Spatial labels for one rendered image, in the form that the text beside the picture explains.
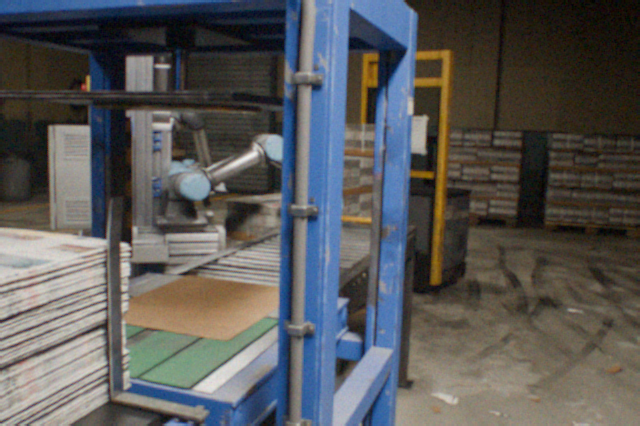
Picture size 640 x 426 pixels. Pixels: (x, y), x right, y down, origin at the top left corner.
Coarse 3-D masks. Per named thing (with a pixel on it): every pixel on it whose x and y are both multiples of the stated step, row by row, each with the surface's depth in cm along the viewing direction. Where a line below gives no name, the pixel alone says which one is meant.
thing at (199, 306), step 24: (168, 288) 169; (192, 288) 170; (216, 288) 171; (240, 288) 172; (264, 288) 173; (144, 312) 147; (168, 312) 148; (192, 312) 148; (216, 312) 149; (240, 312) 150; (264, 312) 151; (216, 336) 132
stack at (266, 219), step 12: (228, 204) 352; (240, 204) 346; (252, 204) 340; (264, 204) 335; (276, 204) 337; (348, 204) 390; (360, 204) 402; (228, 216) 353; (240, 216) 347; (252, 216) 341; (264, 216) 336; (276, 216) 333; (348, 216) 391; (360, 216) 403; (228, 228) 353; (240, 228) 347; (252, 228) 341; (264, 228) 336; (276, 228) 334; (228, 240) 354; (240, 240) 352; (360, 312) 415
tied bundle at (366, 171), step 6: (348, 156) 433; (360, 162) 398; (366, 162) 401; (372, 162) 407; (360, 168) 398; (366, 168) 403; (372, 168) 409; (360, 174) 399; (366, 174) 404; (372, 174) 409; (360, 180) 398; (366, 180) 404; (372, 180) 409; (360, 186) 399
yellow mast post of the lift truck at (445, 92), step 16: (448, 64) 442; (448, 80) 444; (448, 96) 447; (448, 112) 449; (448, 128) 452; (448, 144) 455; (432, 208) 462; (432, 224) 464; (432, 240) 465; (432, 256) 465; (432, 272) 465
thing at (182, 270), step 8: (272, 232) 264; (256, 240) 245; (232, 248) 227; (240, 248) 228; (208, 256) 212; (216, 256) 213; (224, 256) 215; (192, 264) 199; (200, 264) 200; (168, 272) 188; (176, 272) 188; (184, 272) 190
